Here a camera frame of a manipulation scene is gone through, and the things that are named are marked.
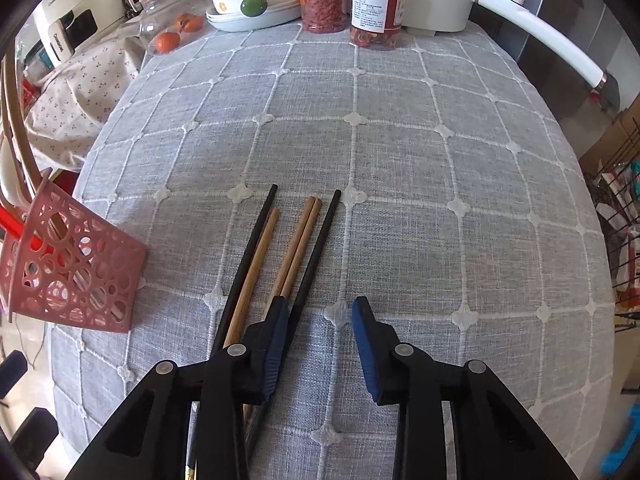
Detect red plastic spoon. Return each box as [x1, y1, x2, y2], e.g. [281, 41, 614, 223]
[0, 207, 45, 252]

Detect black wire storage rack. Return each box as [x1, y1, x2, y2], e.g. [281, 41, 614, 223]
[585, 125, 640, 331]

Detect pink perforated utensil holder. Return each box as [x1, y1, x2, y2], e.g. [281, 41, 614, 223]
[0, 167, 149, 335]

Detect grey refrigerator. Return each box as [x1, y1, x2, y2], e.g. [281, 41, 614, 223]
[480, 0, 640, 126]

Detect brown cardboard box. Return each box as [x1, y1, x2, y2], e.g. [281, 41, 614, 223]
[580, 110, 640, 176]

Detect white electric cooking pot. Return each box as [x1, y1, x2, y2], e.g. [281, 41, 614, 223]
[400, 0, 608, 93]

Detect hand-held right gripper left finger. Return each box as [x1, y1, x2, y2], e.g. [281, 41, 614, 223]
[65, 296, 292, 480]

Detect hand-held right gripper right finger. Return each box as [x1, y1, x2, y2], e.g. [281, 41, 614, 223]
[351, 296, 578, 480]

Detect white air fryer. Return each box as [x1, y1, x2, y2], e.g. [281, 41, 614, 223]
[32, 0, 128, 68]

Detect bundle of wooden chopsticks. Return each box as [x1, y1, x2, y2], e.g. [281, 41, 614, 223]
[185, 184, 279, 480]

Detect clear glass jar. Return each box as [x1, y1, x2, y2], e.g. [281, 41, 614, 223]
[136, 0, 208, 57]

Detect white plastic spoon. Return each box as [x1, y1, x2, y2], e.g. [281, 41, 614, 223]
[0, 137, 22, 213]

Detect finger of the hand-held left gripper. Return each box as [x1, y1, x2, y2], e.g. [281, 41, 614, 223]
[7, 406, 61, 473]
[0, 350, 28, 400]

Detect small tangerine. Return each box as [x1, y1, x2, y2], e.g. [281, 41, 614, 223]
[175, 12, 206, 35]
[152, 31, 181, 56]

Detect grey checked tablecloth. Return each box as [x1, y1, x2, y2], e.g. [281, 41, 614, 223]
[47, 15, 616, 480]

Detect labelled jar of dried fruit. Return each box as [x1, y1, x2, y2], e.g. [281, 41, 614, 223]
[347, 0, 408, 52]

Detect cream floral cloth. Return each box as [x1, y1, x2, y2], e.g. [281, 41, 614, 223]
[24, 25, 151, 173]

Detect white plate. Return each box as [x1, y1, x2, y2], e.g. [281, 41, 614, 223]
[205, 2, 303, 32]

